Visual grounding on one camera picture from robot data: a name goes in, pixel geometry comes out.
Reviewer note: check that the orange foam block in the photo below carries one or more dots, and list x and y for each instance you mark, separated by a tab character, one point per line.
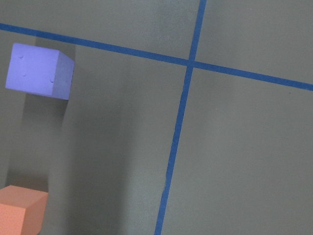
21	210

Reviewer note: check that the purple foam block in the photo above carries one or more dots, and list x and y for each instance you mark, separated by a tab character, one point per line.
40	71

